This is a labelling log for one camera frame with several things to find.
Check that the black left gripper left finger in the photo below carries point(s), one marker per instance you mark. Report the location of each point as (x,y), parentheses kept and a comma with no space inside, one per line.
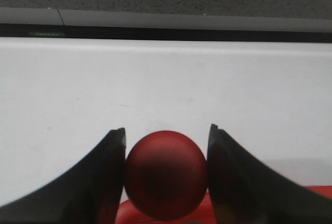
(89,192)

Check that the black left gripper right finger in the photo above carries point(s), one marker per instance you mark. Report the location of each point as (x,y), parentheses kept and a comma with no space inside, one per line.
(245,190)

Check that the red mushroom push button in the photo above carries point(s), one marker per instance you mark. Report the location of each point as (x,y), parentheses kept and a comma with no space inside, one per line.
(166,175)

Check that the red plastic tray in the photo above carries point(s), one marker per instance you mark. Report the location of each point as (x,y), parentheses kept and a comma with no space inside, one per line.
(128,214)

